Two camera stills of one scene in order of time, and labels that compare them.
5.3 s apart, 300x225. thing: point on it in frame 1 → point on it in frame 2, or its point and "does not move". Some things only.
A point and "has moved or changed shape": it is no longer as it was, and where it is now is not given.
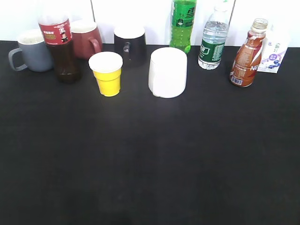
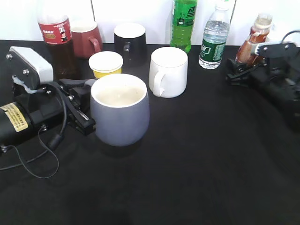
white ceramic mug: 168,72 does not move
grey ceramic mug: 36,57 has moved or changed shape
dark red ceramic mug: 86,39 does not move
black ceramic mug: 130,42 does not move
